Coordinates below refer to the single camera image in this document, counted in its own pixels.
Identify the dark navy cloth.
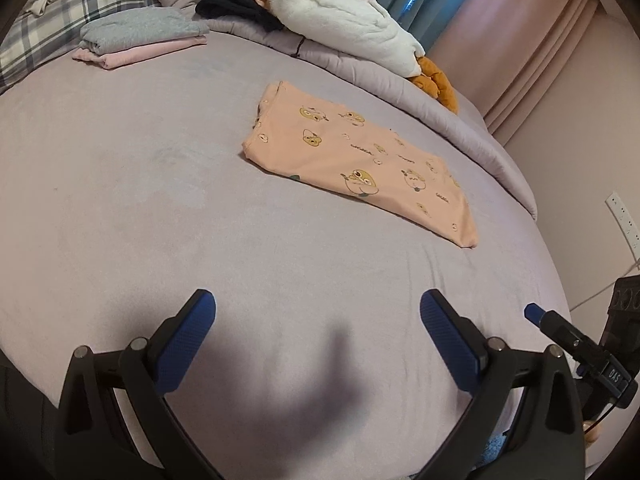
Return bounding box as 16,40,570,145
195,0,286,33

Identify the white fleece jacket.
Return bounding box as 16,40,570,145
267,0,460,115

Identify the folded grey garment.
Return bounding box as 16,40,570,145
80,6,211,56

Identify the folded pink garment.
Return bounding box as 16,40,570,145
71,35,208,71

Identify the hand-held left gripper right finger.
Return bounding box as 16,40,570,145
415,289,586,480

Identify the grey quilt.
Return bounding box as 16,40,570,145
147,0,538,221

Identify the orange printed shirt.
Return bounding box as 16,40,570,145
242,80,480,250

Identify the blue fuzzy cloth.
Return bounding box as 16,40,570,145
475,430,521,480

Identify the bed with lavender sheet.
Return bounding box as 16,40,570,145
0,30,573,480

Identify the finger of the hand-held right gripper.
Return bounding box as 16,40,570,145
524,303,601,366

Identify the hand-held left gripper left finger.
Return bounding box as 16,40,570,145
57,289,221,480

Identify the white power strip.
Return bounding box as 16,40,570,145
605,191,640,251

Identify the plaid blanket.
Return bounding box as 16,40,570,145
0,0,166,93

